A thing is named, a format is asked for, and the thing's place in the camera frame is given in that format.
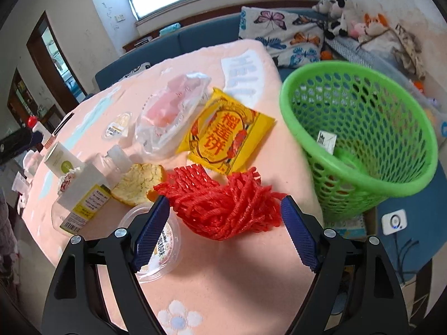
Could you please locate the dark cable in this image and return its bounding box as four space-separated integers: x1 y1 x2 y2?
394 234 420 277

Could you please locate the green plastic mesh basket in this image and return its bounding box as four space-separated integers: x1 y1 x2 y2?
279 60 439 222

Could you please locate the brown framed door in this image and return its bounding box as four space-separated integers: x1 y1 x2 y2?
27 11 88 104

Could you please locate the clear plastic dessert cup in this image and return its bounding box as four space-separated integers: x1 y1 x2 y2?
117 202 184 283

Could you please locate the blue sofa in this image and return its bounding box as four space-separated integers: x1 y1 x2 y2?
94 7 329 93

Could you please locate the small clear jelly cup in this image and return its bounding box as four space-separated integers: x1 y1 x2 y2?
101 112 132 140

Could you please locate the butterfly print pillow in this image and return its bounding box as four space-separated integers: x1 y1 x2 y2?
238 6 327 68

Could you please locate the red foam fruit net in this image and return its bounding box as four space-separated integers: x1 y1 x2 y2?
153 165 290 241

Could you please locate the yellow snack packet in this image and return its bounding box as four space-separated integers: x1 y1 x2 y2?
175 87 276 176

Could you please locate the white patterned cushion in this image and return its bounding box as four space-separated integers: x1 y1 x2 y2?
124 62 152 78

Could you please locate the pink plush toy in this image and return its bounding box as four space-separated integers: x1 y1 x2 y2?
351 21 368 40

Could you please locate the orange peel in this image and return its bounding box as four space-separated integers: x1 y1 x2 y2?
111 163 166 206

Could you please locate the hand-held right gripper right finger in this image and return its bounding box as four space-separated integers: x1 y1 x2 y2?
281 195 408 335

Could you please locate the white plug-in device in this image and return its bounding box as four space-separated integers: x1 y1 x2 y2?
381 209 408 235

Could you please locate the beige patterned cloth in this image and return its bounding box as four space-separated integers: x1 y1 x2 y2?
394 24 427 81

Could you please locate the clear bottle with yellow label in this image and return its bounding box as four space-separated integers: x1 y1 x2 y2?
52 145 133 235

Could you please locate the black and white cow plush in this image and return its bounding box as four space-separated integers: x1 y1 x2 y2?
312 0 360 39

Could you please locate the white and green box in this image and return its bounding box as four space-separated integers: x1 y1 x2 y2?
44 142 86 177

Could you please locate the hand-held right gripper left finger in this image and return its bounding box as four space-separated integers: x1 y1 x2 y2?
41 195 170 335

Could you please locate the white paper tag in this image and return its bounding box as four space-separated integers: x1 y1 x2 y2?
316 131 337 156

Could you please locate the clear plastic bag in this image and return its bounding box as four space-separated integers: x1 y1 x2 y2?
134 72 212 159

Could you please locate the orange and white fox plush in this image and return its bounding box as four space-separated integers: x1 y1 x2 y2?
360 13 389 43

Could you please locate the pink printed blanket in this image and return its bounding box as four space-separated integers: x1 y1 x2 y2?
21 38 324 335

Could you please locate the white paper wrapper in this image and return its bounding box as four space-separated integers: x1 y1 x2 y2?
58 168 83 193

